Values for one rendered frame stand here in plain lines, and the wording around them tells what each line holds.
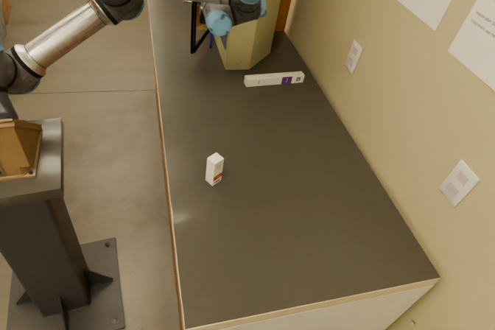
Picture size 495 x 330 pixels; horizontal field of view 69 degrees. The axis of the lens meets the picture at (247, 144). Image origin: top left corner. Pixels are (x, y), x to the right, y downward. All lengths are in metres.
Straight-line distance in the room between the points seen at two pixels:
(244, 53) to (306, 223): 0.82
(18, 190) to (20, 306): 0.96
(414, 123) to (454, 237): 0.34
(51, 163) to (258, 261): 0.68
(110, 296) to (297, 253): 1.17
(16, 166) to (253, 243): 0.69
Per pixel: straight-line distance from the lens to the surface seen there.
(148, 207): 2.23
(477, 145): 1.05
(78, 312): 1.98
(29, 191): 1.18
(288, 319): 1.02
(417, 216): 1.24
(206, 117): 1.34
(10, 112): 1.18
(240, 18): 1.17
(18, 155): 1.15
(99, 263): 2.06
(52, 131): 1.34
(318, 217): 1.11
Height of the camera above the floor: 1.80
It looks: 43 degrees down
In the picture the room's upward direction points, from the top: 11 degrees clockwise
